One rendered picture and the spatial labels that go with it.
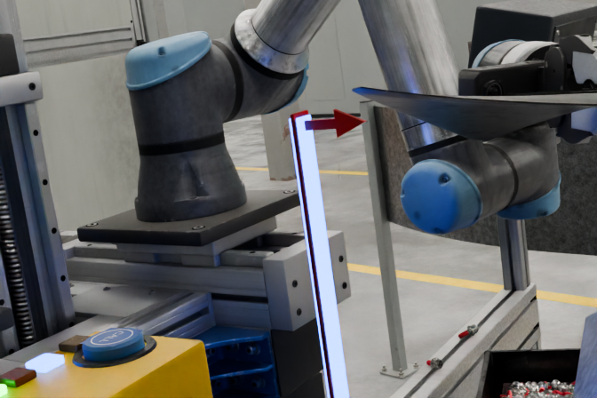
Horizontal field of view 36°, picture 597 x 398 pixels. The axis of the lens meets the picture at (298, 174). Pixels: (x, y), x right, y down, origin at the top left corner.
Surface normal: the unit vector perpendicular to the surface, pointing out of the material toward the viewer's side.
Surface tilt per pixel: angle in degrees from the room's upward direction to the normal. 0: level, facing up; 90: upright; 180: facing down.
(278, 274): 90
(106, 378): 0
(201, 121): 90
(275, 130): 90
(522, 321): 90
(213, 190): 72
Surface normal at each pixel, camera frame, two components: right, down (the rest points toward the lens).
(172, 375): 0.85, -0.03
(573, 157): -0.65, 0.22
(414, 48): -0.07, 0.00
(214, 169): 0.63, -0.27
